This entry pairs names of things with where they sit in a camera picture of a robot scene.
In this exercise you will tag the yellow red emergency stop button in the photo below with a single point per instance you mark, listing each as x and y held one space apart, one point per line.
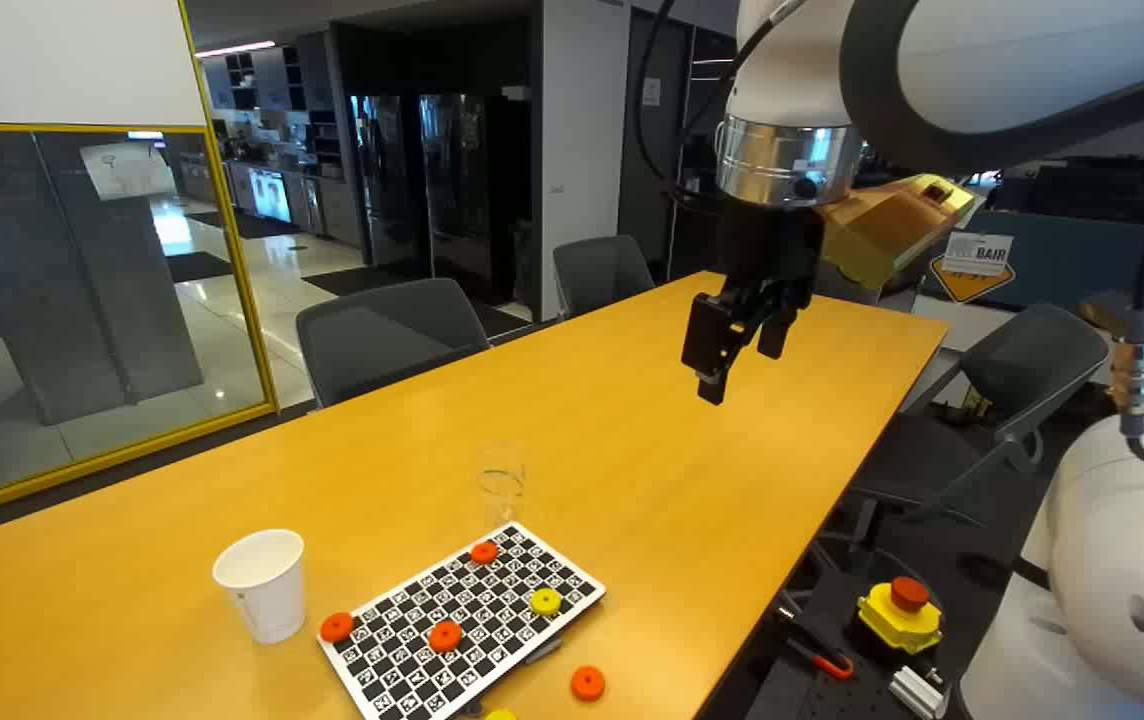
902 613

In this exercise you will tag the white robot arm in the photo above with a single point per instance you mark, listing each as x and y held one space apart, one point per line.
951 86

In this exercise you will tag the orange disc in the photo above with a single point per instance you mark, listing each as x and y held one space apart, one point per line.
587 684
447 636
487 552
336 624

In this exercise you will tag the white paper cup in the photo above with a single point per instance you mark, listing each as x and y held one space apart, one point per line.
260 572

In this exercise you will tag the black white checkered board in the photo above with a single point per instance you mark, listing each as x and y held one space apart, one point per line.
390 669

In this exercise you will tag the yellow framed glass partition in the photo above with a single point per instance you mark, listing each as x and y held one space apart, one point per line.
105 349

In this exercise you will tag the grey office chair right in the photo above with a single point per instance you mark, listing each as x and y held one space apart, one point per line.
1023 375

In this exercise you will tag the red handled tool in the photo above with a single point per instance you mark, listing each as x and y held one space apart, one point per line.
818 652

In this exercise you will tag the orange disc on table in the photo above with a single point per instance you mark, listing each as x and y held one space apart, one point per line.
587 684

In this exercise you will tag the grey office chair far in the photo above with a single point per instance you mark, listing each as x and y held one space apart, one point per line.
603 271

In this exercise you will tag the grey office chair left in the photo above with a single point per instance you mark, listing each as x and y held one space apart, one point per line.
386 334

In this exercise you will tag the grey office chair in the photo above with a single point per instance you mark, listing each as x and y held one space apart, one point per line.
1023 375
386 334
603 271

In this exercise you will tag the transparent plastic cup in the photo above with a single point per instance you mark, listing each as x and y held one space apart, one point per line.
500 488

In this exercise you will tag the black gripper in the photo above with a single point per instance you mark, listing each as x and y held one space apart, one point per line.
770 277

